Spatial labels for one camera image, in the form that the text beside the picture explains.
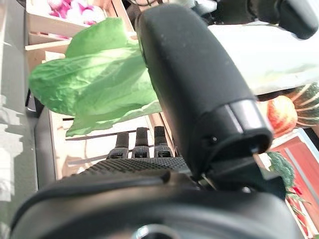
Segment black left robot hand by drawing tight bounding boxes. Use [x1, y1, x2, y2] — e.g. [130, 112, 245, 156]
[206, 0, 319, 40]

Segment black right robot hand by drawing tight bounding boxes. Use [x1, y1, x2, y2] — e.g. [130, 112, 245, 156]
[9, 5, 300, 239]

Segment long napa cabbage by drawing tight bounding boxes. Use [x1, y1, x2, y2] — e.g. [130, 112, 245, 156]
[28, 17, 319, 137]

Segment green striped pumpkin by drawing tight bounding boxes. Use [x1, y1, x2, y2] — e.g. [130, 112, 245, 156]
[290, 83, 319, 127]

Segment small orange pumpkin green stem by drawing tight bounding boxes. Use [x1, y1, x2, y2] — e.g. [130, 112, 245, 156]
[266, 96, 299, 137]

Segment dark green broccoli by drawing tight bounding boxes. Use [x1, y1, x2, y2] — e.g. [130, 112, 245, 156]
[266, 151, 295, 190]

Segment wooden carrot crate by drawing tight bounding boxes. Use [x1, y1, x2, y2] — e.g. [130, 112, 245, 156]
[256, 126, 319, 239]

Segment wooden slatted cabbage crate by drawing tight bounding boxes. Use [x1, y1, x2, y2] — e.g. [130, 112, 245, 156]
[24, 37, 180, 180]

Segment wooden onion crate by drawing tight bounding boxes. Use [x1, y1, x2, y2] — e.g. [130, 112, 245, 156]
[24, 0, 140, 65]

